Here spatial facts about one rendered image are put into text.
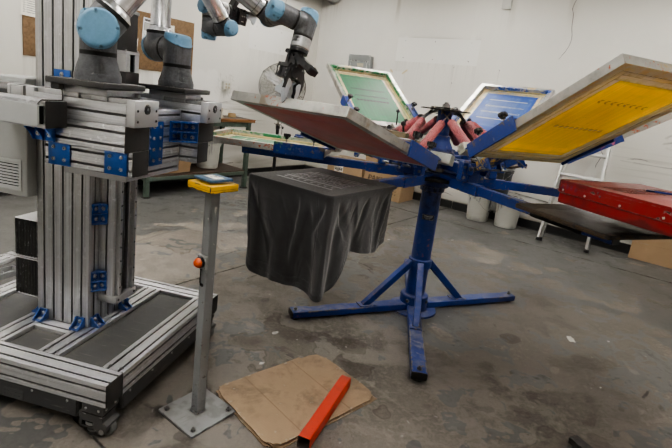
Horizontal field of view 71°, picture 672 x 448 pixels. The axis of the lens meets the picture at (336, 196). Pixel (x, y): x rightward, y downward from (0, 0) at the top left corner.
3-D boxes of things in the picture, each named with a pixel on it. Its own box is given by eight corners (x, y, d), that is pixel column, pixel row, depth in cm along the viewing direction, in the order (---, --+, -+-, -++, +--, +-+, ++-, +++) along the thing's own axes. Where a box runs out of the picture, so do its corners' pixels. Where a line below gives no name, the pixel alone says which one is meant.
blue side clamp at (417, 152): (408, 156, 196) (413, 140, 196) (398, 154, 199) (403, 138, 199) (435, 171, 220) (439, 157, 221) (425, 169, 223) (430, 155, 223)
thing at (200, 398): (191, 439, 176) (208, 189, 156) (157, 410, 188) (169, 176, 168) (236, 412, 193) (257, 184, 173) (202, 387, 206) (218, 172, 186)
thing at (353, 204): (321, 302, 182) (335, 196, 173) (314, 299, 184) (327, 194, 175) (383, 274, 219) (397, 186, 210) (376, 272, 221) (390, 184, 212)
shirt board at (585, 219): (672, 254, 183) (678, 235, 182) (601, 257, 167) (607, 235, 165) (460, 181, 302) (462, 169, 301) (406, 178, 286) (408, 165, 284)
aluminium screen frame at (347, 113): (346, 117, 157) (349, 106, 157) (230, 99, 190) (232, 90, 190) (434, 169, 221) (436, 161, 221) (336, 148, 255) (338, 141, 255)
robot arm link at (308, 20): (295, 7, 178) (314, 17, 182) (287, 35, 178) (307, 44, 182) (304, 2, 171) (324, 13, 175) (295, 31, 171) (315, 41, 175)
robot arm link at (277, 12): (259, 19, 176) (285, 31, 181) (268, 16, 166) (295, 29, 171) (265, -2, 175) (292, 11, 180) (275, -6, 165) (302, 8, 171)
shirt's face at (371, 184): (330, 197, 173) (331, 196, 173) (249, 174, 197) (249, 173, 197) (395, 186, 211) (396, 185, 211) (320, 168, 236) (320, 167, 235)
